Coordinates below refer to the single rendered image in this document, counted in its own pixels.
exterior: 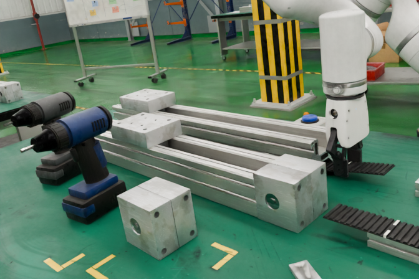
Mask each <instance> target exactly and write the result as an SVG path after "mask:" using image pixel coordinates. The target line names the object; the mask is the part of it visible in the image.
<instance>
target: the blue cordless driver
mask: <svg viewBox="0 0 419 279"><path fill-rule="evenodd" d="M112 123H113V120H112V115H111V113H110V112H109V111H108V110H107V109H106V108H105V107H104V106H101V105H99V106H94V107H92V108H89V109H86V110H84V111H80V112H78V113H75V114H73V115H70V116H67V117H65V118H62V119H59V120H57V121H56V122H53V123H51V124H48V125H45V126H44V127H43V130H42V131H41V132H40V133H39V134H38V135H36V136H35V137H33V138H32V139H31V145H30V146H28V147H26V148H23V149H21V150H20V152H21V153H23V152H26V151H28V150H30V149H33V150H34V151H35V152H37V153H41V152H46V151H52V152H55V153H58V152H59V151H62V150H64V149H66V148H71V147H72V148H71V149H70V150H69V151H70V154H71V156H72V159H73V160H74V162H78V165H79V168H80V170H81V173H82V175H83V177H84V180H83V181H80V182H79V183H77V184H75V185H73V186H71V187H69V189H68V191H69V194H70V195H68V196H66V197H64V198H63V200H62V201H63V202H62V207H63V210H64V211H65V212H66V215H67V217H68V218H69V219H72V220H75V221H77V222H81V223H83V224H90V223H92V222H93V221H95V220H97V219H98V218H99V217H101V216H103V215H104V214H106V213H108V212H109V211H111V210H112V209H114V208H116V207H117V206H118V200H117V196H118V195H120V194H122V193H124V192H126V191H127V188H126V185H125V182H124V181H123V180H119V179H118V176H117V175H116V174H111V173H109V171H108V169H107V167H106V165H107V160H106V157H105V155H104V152H103V150H102V147H101V145H100V142H99V140H96V139H95V138H94V137H96V136H98V135H101V134H102V133H105V132H106V131H108V130H110V129H111V127H112Z"/></svg>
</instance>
